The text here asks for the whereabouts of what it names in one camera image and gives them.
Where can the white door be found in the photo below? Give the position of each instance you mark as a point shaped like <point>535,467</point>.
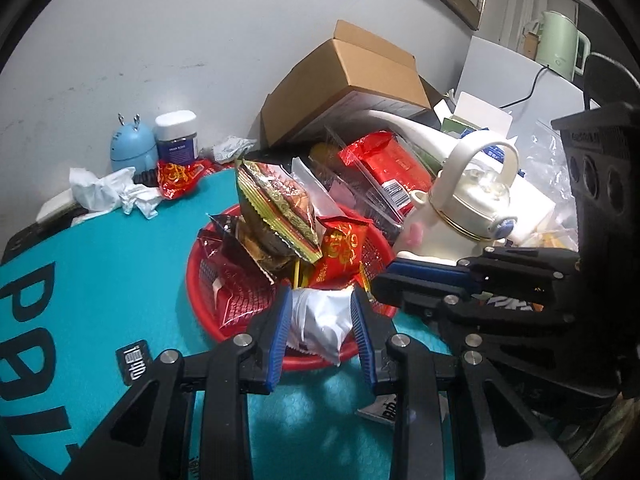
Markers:
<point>525,0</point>

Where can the dark red snack packet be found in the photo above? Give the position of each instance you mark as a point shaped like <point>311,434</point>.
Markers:
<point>240,300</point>

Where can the red plastic mesh basket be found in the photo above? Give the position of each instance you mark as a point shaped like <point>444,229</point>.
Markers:
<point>375,260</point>

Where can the teal foam mat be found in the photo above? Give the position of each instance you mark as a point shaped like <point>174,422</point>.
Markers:
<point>125,270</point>

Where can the white panel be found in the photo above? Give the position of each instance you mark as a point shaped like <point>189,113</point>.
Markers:
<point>495,70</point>

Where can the small crumpled white tissue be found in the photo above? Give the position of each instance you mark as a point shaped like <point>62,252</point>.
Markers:
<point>142,202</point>

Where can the large white tissue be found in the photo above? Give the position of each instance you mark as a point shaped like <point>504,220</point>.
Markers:
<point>97,190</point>

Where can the white paper carton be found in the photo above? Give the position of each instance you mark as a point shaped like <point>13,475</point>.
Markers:
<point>480,110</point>

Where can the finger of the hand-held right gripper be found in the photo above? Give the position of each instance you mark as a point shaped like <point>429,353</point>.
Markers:
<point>430,271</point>
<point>415,295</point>

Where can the blue antlered humidifier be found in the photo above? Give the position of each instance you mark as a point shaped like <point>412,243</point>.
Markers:
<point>131,145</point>

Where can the white printed snack packet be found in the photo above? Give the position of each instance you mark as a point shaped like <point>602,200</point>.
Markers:
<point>320,320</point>

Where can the white teapot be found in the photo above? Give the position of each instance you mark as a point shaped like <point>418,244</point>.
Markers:
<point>450,230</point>

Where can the white curved plastic piece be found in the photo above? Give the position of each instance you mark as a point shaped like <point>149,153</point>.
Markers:
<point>415,130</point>

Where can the dark jar white lid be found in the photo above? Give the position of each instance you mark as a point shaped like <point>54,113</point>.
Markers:
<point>177,142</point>

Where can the green electric kettle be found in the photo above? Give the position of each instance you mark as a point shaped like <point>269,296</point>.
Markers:
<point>560,45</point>

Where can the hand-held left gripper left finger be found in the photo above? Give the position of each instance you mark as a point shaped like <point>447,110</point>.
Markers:
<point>282,340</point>

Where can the red gold snack packet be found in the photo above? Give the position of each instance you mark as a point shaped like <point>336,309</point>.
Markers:
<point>340,250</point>

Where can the yellow lollipop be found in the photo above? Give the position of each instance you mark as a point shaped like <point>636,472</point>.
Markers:
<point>297,274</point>

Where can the crumpled silver wrapper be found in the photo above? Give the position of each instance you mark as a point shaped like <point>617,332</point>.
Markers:
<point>230,147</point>

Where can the large red packet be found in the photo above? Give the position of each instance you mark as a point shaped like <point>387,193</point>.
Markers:
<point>385,170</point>

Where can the cardboard box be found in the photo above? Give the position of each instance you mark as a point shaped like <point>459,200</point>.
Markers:
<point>360,70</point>

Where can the large clear plastic bag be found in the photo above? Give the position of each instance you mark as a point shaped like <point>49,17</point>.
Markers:
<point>550,170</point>

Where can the red gold wrapper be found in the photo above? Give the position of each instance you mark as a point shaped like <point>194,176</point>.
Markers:
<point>177,177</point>

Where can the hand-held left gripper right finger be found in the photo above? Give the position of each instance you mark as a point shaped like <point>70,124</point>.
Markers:
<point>362,340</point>

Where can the white flat pad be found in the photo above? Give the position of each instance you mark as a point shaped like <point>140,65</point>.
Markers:
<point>52,207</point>

